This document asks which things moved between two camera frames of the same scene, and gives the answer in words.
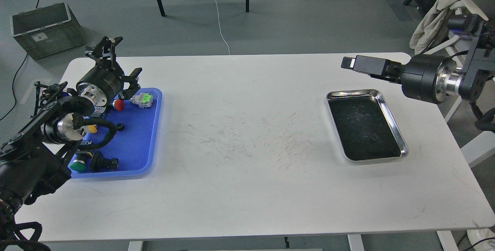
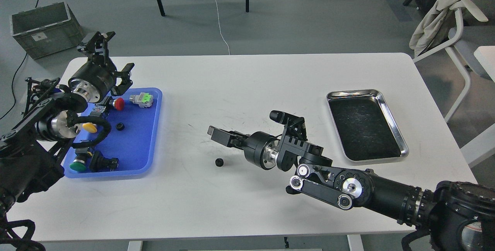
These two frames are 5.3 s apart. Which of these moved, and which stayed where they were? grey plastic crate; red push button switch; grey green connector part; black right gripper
Moved: black right gripper
Stayed: red push button switch; grey green connector part; grey plastic crate
